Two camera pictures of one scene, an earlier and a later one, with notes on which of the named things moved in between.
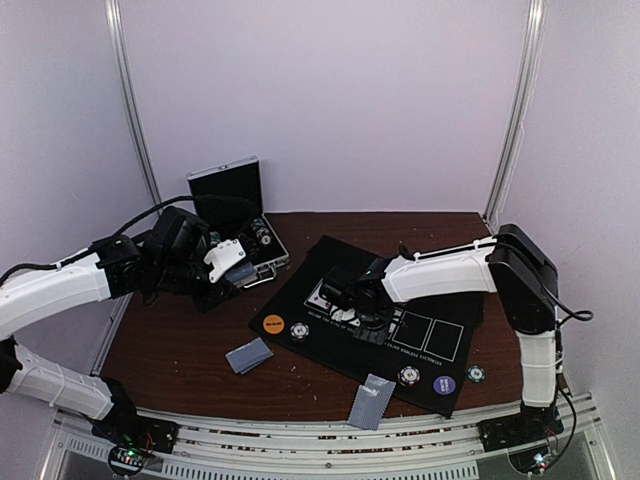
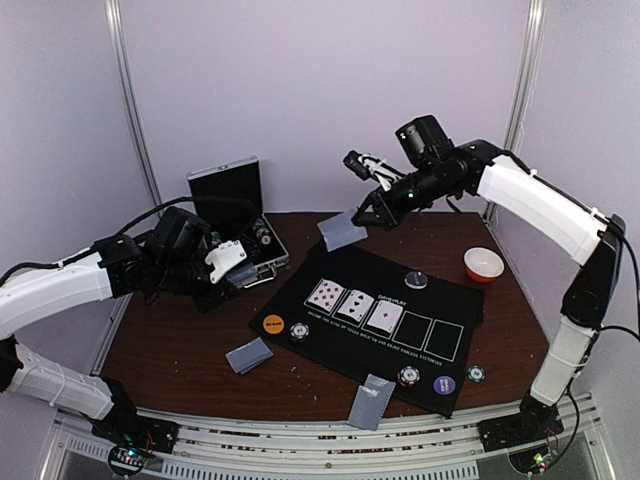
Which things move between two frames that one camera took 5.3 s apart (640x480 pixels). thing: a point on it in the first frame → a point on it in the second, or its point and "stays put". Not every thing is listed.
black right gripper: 373,327 → 382,207
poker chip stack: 408,375 stays put
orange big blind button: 273,324 stays put
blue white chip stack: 299,330 stays put
